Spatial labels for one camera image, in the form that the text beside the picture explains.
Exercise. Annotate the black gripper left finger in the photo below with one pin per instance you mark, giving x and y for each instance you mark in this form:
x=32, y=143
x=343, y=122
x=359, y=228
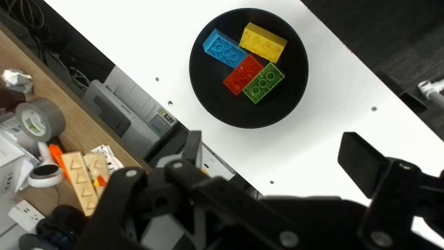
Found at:
x=222, y=208

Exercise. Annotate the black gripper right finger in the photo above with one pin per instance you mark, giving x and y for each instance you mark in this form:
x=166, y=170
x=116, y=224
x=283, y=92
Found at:
x=393, y=199

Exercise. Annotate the green lego brick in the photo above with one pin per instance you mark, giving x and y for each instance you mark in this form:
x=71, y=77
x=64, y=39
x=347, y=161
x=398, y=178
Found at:
x=264, y=83

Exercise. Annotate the orange lego brick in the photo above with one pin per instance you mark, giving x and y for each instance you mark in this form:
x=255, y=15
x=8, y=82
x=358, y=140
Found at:
x=243, y=75

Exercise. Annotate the blue lego brick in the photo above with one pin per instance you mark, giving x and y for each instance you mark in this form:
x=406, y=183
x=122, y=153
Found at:
x=223, y=49

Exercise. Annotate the yellow lego brick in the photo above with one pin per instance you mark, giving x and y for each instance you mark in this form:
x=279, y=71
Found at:
x=262, y=42

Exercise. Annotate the black bowl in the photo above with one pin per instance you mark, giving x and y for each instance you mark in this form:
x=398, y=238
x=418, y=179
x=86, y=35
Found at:
x=208, y=106

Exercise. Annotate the grey printer device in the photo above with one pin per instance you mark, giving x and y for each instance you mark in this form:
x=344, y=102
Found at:
x=139, y=129

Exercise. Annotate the grey metal tripod pole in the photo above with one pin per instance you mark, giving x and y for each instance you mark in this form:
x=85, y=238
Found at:
x=431, y=88

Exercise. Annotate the white paper booklet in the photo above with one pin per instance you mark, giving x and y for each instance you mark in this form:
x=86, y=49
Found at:
x=112, y=157

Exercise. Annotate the wooden desk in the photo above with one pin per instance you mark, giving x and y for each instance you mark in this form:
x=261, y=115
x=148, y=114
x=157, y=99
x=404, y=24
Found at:
x=83, y=133

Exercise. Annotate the stack of black spools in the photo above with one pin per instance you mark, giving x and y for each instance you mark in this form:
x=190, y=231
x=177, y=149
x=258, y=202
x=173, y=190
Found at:
x=60, y=222

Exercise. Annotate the orange utility knife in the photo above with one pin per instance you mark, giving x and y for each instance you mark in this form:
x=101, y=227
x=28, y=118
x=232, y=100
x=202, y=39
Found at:
x=55, y=154

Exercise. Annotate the white round gadget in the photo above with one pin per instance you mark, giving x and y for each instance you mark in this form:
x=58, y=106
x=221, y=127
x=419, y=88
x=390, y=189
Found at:
x=43, y=178

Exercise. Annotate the white power adapter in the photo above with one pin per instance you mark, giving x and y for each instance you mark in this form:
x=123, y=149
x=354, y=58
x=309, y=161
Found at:
x=25, y=215

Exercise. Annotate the white cardboard box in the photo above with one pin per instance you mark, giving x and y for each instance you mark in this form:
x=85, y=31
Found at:
x=11, y=161

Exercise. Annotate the crumpled silver foil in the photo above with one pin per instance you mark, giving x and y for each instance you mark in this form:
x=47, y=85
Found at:
x=15, y=79

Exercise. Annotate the grey duct tape roll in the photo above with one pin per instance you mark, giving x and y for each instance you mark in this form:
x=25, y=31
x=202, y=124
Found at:
x=53, y=115

